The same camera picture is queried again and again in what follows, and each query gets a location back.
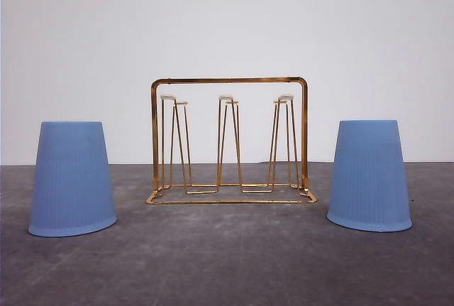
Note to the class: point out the blue ribbed cup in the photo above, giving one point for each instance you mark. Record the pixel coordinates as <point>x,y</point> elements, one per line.
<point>369,190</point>
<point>72,191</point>

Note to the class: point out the gold wire cup rack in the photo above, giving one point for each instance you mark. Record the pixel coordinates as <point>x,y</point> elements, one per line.
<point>230,140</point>

